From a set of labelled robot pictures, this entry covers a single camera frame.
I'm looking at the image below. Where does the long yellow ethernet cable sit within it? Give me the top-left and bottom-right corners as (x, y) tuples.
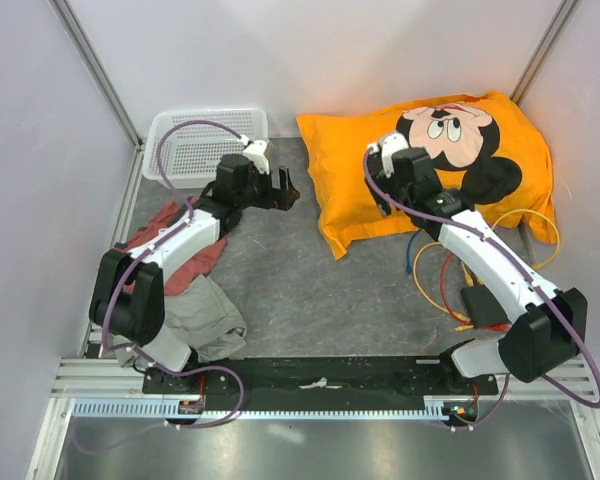
(412, 242), (469, 321)

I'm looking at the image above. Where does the red cloth garment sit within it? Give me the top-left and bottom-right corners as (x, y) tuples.
(114, 200), (228, 296)

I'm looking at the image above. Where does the grey slotted cable duct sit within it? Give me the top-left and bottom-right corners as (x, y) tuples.
(72, 398), (449, 421)

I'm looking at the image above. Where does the white perforated plastic basket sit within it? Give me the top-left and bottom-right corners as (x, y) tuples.
(142, 107), (268, 189)

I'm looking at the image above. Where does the grey cloth garment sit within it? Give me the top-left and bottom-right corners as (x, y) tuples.
(140, 275), (247, 372)

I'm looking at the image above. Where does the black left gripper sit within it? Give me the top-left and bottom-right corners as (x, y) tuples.
(235, 163), (298, 211)

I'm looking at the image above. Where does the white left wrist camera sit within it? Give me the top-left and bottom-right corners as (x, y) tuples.
(243, 140), (270, 175)

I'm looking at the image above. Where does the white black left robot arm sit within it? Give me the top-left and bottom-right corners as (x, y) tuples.
(88, 154), (300, 393)

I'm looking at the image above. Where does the red ethernet cable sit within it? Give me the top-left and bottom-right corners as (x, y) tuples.
(439, 252), (510, 332)

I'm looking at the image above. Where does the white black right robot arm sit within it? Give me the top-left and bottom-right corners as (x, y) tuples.
(363, 143), (591, 394)

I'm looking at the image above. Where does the blue ethernet cable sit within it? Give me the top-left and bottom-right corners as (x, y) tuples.
(405, 230), (424, 276)

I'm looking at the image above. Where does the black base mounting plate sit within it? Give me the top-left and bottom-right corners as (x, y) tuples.
(142, 355), (499, 397)

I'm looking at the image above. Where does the black network switch box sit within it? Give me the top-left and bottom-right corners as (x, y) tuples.
(460, 285), (510, 329)

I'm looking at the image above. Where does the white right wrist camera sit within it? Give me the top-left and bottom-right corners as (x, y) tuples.
(368, 131), (410, 178)

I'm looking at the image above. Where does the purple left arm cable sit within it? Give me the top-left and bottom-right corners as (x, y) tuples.
(101, 119), (249, 374)

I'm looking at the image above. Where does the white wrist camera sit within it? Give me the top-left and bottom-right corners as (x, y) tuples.
(243, 140), (270, 175)
(368, 131), (410, 178)

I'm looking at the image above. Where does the orange Mickey Mouse pillow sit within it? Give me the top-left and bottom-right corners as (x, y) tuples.
(297, 91), (557, 259)

